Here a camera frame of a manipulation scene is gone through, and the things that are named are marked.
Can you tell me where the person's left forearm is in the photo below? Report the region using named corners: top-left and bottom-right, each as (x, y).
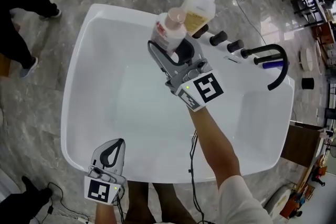
top-left (96, 201), bottom-right (118, 224)

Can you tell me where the round white basin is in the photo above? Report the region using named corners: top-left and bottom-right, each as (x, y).
top-left (314, 39), bottom-right (327, 74)
top-left (299, 47), bottom-right (314, 71)

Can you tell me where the black hand shower handle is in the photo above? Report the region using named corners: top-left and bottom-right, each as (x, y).
top-left (254, 54), bottom-right (283, 66)

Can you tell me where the person's right leg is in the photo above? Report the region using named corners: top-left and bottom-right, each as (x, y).
top-left (153, 183), bottom-right (203, 224)

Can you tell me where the black faucet spout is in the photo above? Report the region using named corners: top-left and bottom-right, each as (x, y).
top-left (240, 44), bottom-right (289, 91)

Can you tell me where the person's right forearm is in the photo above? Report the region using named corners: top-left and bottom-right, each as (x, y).
top-left (187, 106), bottom-right (242, 187)

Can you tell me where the person's leg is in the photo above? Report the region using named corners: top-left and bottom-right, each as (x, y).
top-left (153, 183), bottom-right (203, 224)
top-left (124, 182), bottom-right (156, 224)

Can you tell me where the black floor cable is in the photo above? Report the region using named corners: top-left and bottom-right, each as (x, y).
top-left (46, 182), bottom-right (90, 224)

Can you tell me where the yellow pump soap bottle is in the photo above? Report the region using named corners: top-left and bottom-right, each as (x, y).
top-left (181, 0), bottom-right (224, 37)

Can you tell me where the white floor cable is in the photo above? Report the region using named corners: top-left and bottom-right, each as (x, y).
top-left (227, 0), bottom-right (274, 47)

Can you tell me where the person's left leg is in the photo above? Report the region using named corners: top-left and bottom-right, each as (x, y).
top-left (124, 182), bottom-right (156, 224)

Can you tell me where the blue bottle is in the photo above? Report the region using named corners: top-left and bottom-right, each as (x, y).
top-left (262, 59), bottom-right (289, 70)

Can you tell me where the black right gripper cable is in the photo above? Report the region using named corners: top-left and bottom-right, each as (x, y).
top-left (187, 131), bottom-right (205, 224)

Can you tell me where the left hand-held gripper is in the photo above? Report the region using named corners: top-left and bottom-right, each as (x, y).
top-left (83, 138), bottom-right (128, 205)

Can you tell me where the pink lotion bottle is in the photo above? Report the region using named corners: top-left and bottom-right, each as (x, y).
top-left (151, 7), bottom-right (187, 55)

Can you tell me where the white bathtub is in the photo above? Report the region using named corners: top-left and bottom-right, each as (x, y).
top-left (60, 3), bottom-right (295, 184)

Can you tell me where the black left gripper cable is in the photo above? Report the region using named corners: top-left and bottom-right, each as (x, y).
top-left (114, 186), bottom-right (127, 224)

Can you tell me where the black cylinder bin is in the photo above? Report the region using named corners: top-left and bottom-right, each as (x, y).
top-left (301, 77), bottom-right (315, 90)

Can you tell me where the black faucet knob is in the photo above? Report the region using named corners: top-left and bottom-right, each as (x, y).
top-left (227, 39), bottom-right (245, 54)
top-left (193, 24), bottom-right (209, 39)
top-left (209, 30), bottom-right (228, 47)

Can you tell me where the person's white shirt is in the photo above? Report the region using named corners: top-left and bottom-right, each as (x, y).
top-left (154, 174), bottom-right (271, 224)

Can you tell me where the dark wooden vanity cabinet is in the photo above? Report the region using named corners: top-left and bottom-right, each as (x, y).
top-left (280, 123), bottom-right (326, 167)

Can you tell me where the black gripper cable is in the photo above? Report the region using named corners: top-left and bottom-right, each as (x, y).
top-left (187, 131), bottom-right (205, 224)
top-left (114, 186), bottom-right (127, 224)

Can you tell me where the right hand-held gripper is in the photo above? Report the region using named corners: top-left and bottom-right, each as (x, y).
top-left (146, 37), bottom-right (224, 113)

